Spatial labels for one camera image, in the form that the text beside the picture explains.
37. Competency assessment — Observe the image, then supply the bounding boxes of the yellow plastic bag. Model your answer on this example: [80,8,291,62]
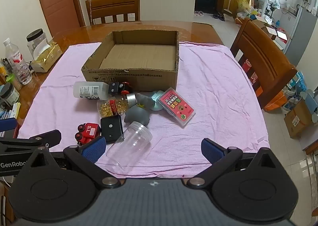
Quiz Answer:
[237,0,251,13]

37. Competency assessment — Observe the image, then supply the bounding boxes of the clear bottle of gold capsules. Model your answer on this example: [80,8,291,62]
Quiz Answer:
[97,93,138,119]

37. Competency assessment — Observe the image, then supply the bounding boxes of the cardboard box on floor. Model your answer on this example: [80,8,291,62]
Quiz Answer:
[284,98,314,139]

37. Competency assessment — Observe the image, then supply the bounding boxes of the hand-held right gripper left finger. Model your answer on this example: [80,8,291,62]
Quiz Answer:
[17,136,121,190]

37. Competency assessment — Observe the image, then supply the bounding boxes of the gold tissue pack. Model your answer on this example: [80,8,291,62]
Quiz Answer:
[31,42,63,73]

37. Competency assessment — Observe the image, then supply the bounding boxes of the grey shark toy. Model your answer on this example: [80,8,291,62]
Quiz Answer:
[124,93,156,127]

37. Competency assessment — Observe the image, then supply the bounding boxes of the clear jar black lid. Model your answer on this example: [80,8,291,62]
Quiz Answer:
[26,29,50,56]

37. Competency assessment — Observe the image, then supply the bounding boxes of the pink card box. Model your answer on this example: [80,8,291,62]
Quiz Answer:
[157,87,196,128]

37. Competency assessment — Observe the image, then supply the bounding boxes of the small jar black lid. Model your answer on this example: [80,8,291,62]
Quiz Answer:
[0,83,20,107]

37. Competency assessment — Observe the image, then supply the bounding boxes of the grey refrigerator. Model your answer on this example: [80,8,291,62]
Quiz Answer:
[283,6,318,68]

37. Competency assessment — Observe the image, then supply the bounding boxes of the black device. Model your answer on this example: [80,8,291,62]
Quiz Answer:
[100,115,124,144]

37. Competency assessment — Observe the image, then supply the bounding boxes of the clear plastic jar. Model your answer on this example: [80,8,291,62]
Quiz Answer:
[106,121,153,167]

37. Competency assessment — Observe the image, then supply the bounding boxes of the brown wooden door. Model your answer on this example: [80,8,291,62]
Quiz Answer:
[32,0,85,37]

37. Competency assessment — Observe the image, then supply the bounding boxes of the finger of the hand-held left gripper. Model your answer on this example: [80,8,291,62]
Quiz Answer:
[0,130,62,152]
[0,118,19,138]

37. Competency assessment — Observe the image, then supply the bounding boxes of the black toy block red wheel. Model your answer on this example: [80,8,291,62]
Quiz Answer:
[108,81,134,97]

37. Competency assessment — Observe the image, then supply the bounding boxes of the white plastic bottle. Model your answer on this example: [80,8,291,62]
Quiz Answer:
[73,81,110,100]

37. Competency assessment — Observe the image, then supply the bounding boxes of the cardboard box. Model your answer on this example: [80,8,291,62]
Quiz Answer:
[81,30,180,92]
[284,98,314,139]

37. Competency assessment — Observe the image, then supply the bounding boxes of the clear water bottle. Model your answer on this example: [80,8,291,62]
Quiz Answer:
[3,38,33,85]

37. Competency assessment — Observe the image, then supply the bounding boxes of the stack of books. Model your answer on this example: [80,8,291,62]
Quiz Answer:
[0,102,22,120]

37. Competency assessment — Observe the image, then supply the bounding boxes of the orange bag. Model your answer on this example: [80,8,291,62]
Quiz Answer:
[263,90,287,113]

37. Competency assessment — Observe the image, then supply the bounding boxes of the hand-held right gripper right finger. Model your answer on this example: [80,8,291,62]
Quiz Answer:
[187,138,291,190]

